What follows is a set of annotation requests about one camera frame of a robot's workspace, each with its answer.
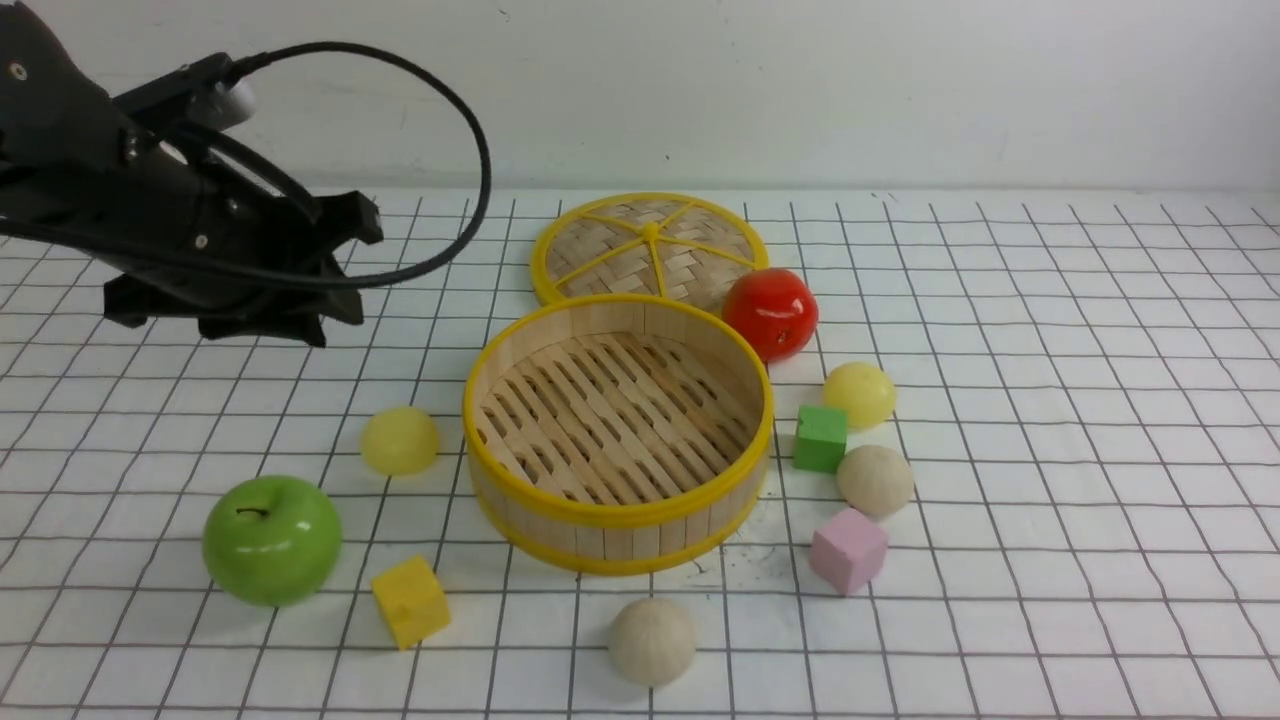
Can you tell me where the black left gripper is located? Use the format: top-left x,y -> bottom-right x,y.
60,150 -> 384,348

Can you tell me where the yellow bun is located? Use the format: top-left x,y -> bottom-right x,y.
358,406 -> 440,477
822,363 -> 899,432

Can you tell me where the beige bun front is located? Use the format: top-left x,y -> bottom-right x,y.
607,597 -> 698,688

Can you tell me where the beige bun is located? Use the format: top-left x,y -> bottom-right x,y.
607,597 -> 698,688
835,445 -> 916,521

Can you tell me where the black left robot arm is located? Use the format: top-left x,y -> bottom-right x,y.
1,1 -> 383,347

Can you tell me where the bamboo steamer tray yellow rim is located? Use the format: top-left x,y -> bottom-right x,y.
462,293 -> 774,575

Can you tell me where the woven bamboo steamer lid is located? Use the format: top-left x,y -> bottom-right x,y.
530,192 -> 771,314

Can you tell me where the green apple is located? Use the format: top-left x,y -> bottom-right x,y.
201,475 -> 343,607

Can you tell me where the yellow cube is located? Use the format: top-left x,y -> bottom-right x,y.
371,555 -> 452,651

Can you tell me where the red tomato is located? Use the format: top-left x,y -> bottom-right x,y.
721,268 -> 820,365

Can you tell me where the green cube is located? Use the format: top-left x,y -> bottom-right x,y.
792,405 -> 849,474

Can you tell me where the pink cube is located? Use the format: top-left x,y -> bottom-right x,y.
808,507 -> 890,597

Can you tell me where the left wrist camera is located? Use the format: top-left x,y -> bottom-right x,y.
111,53 -> 257,132

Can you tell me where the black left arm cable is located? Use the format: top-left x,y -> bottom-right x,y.
0,41 -> 493,293

